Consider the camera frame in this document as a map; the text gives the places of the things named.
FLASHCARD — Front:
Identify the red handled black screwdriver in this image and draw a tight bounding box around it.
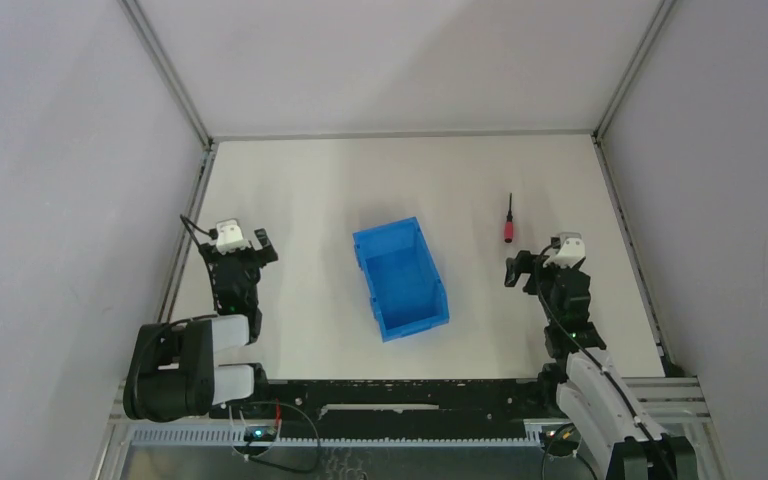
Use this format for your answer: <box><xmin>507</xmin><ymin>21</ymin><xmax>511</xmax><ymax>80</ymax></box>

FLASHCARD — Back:
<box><xmin>503</xmin><ymin>193</ymin><xmax>515</xmax><ymax>244</ymax></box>

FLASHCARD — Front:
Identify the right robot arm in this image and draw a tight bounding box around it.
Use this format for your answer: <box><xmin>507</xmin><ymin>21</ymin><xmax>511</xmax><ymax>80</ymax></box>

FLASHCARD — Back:
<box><xmin>504</xmin><ymin>244</ymin><xmax>699</xmax><ymax>479</ymax></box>

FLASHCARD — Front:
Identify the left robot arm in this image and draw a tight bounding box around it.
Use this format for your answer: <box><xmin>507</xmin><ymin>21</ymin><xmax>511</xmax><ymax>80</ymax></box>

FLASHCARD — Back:
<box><xmin>123</xmin><ymin>226</ymin><xmax>278</xmax><ymax>423</ymax></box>

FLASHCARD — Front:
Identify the blue plastic bin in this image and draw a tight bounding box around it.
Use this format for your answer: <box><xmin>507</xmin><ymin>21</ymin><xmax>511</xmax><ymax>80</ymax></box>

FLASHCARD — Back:
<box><xmin>352</xmin><ymin>217</ymin><xmax>450</xmax><ymax>342</ymax></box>

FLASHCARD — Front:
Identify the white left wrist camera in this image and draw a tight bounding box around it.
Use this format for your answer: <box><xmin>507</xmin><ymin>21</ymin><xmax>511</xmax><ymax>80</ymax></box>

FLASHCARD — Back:
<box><xmin>215</xmin><ymin>219</ymin><xmax>251</xmax><ymax>254</ymax></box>

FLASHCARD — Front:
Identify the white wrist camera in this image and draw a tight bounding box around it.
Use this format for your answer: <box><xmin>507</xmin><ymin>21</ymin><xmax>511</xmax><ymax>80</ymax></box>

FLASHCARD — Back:
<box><xmin>215</xmin><ymin>219</ymin><xmax>251</xmax><ymax>254</ymax></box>
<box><xmin>545</xmin><ymin>232</ymin><xmax>586</xmax><ymax>268</ymax></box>

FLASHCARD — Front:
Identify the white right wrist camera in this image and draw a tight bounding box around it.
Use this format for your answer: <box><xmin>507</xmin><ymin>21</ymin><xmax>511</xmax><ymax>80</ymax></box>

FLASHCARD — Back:
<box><xmin>545</xmin><ymin>232</ymin><xmax>586</xmax><ymax>268</ymax></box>

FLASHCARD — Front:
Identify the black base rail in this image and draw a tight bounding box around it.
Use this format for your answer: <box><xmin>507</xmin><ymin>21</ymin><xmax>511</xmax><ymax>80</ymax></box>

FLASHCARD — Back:
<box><xmin>209</xmin><ymin>379</ymin><xmax>564</xmax><ymax>438</ymax></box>

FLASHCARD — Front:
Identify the right controller board with wires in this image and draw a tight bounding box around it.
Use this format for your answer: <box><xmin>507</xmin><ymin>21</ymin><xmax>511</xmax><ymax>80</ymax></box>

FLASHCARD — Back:
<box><xmin>539</xmin><ymin>423</ymin><xmax>598</xmax><ymax>480</ymax></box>

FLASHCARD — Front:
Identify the controller board with wires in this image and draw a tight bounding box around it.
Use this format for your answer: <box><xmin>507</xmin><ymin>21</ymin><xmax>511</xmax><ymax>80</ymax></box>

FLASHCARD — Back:
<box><xmin>539</xmin><ymin>423</ymin><xmax>598</xmax><ymax>480</ymax></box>
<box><xmin>227</xmin><ymin>400</ymin><xmax>323</xmax><ymax>476</ymax></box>

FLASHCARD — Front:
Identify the left controller board with wires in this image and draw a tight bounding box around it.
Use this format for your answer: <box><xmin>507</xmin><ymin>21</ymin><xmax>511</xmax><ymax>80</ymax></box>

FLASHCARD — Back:
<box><xmin>227</xmin><ymin>400</ymin><xmax>323</xmax><ymax>476</ymax></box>

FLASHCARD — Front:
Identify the white slotted cable duct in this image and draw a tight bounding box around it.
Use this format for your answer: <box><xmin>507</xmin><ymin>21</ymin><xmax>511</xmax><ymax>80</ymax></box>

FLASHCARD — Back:
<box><xmin>130</xmin><ymin>425</ymin><xmax>541</xmax><ymax>448</ymax></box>

